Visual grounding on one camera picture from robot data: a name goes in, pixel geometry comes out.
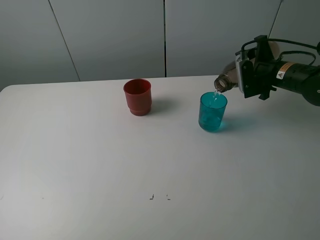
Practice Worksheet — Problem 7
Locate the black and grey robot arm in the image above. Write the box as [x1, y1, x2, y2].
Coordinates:
[244, 35, 320, 106]

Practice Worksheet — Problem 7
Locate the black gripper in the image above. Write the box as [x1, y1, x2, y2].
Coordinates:
[254, 35, 305, 101]

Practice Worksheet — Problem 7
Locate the clear brown plastic bottle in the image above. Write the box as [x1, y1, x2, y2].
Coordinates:
[214, 41, 280, 93]

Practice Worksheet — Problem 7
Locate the black cable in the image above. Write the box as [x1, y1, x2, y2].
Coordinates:
[241, 37, 320, 66]

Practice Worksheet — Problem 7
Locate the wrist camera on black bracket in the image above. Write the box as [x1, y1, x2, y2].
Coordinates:
[235, 47, 261, 98]

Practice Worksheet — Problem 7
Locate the teal translucent plastic cup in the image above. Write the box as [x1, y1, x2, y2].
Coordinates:
[198, 91, 228, 132]

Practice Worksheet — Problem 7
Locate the red plastic cup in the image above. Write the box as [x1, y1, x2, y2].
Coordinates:
[123, 78, 152, 116]

